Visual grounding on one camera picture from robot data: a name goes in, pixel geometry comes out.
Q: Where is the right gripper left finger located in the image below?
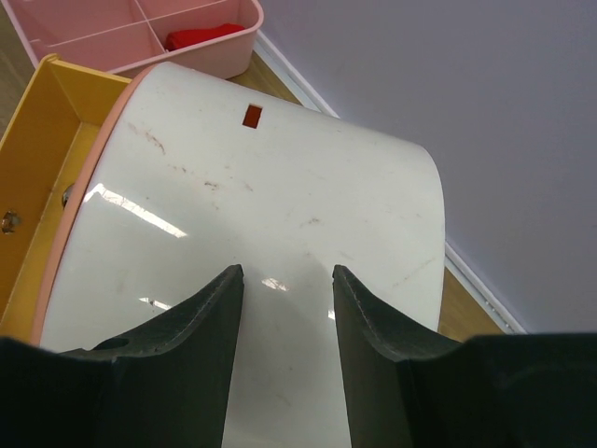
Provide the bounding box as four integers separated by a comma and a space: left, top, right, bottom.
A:
1, 265, 243, 447

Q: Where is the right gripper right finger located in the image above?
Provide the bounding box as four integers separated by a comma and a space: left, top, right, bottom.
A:
333, 265, 596, 447

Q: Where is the white round drawer cabinet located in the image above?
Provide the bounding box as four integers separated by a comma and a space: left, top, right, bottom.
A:
1, 55, 445, 447

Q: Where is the red item right compartment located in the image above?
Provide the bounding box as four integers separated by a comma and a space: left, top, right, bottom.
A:
164, 23, 245, 51

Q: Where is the pink compartment tray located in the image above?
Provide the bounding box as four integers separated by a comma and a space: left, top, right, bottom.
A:
2, 1, 264, 78

